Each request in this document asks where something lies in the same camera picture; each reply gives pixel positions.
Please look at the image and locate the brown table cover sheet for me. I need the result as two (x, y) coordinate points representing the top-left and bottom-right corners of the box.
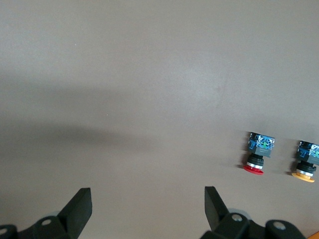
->
(0, 0), (319, 239)

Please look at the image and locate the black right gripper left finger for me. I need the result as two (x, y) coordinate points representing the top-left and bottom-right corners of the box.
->
(0, 187), (93, 239)

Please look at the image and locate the yellow push button switch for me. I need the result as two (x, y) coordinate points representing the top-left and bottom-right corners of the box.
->
(291, 140), (319, 184)

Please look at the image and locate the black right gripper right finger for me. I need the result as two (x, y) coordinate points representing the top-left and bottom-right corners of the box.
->
(199, 186), (308, 239)

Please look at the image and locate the red push button switch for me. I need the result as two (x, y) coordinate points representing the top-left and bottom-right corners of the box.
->
(242, 131), (277, 176)

